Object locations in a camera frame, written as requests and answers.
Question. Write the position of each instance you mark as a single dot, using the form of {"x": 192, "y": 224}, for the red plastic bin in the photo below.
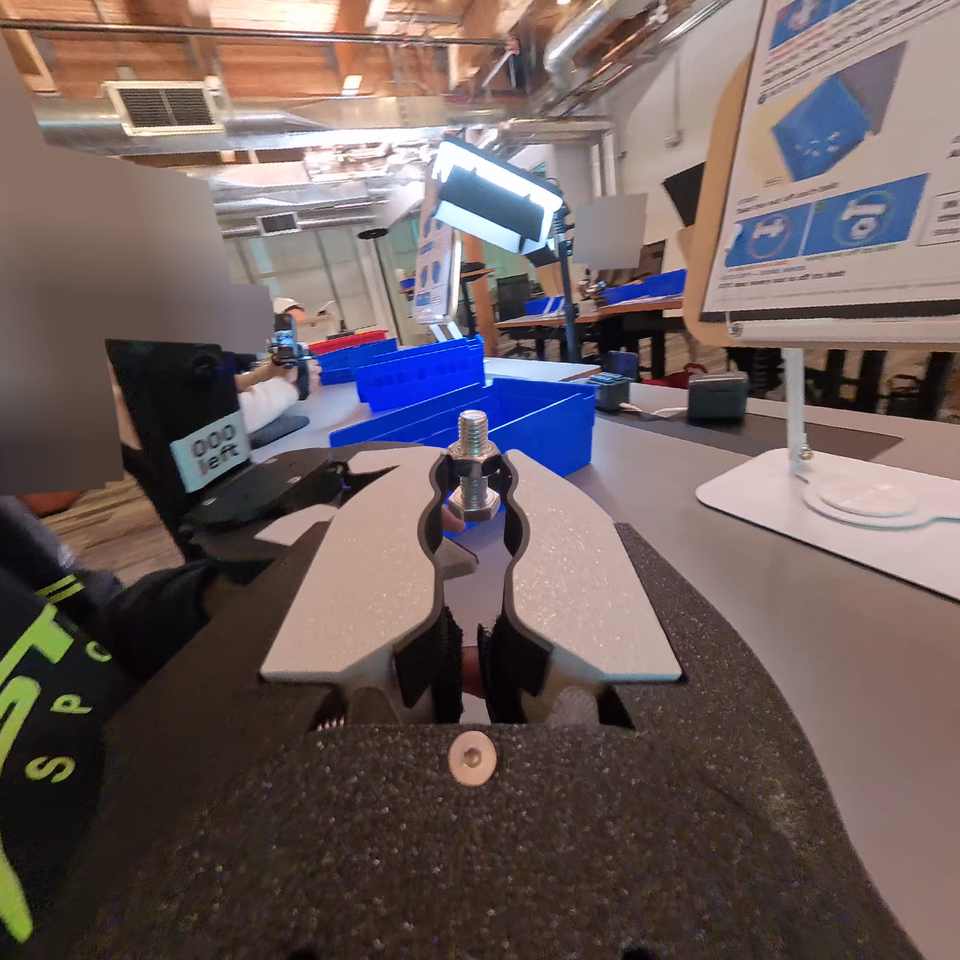
{"x": 345, "y": 341}

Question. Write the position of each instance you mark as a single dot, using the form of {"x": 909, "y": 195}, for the short thick silver bolt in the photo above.
{"x": 474, "y": 432}

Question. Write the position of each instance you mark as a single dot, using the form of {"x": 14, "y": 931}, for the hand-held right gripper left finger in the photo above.
{"x": 360, "y": 593}

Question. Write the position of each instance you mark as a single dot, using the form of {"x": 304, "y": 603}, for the blue plastic bin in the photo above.
{"x": 428, "y": 375}
{"x": 353, "y": 363}

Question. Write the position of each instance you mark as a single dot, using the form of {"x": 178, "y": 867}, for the sign on white stand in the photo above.
{"x": 840, "y": 150}

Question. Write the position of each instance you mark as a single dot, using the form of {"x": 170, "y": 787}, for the small black device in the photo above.
{"x": 611, "y": 395}

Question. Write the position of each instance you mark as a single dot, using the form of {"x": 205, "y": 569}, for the row of blue bins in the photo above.
{"x": 638, "y": 288}

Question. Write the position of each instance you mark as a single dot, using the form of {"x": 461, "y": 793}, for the blue plastic box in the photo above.
{"x": 525, "y": 420}

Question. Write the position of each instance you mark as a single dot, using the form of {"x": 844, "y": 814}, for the person's black printed shirt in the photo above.
{"x": 45, "y": 720}

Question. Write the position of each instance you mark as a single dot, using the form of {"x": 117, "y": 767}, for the printed poster banner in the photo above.
{"x": 435, "y": 270}

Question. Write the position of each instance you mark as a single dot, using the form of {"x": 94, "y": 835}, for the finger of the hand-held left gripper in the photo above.
{"x": 458, "y": 555}
{"x": 300, "y": 528}

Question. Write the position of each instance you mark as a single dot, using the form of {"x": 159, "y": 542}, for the studio light on stand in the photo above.
{"x": 495, "y": 195}

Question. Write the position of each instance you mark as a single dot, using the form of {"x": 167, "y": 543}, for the silver hex nut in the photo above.
{"x": 477, "y": 492}

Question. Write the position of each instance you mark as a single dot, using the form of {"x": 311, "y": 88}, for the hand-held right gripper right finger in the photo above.
{"x": 585, "y": 593}

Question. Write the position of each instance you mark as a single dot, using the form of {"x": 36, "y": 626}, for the wooden office desk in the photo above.
{"x": 600, "y": 312}

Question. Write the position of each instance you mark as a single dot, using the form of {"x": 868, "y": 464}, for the black floor lamp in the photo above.
{"x": 375, "y": 285}

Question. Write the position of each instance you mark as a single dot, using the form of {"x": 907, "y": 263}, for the black office chair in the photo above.
{"x": 513, "y": 297}

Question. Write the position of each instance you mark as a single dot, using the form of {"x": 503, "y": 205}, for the small black box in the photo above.
{"x": 717, "y": 399}

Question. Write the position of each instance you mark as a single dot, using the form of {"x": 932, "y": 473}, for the person's left forearm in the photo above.
{"x": 158, "y": 615}

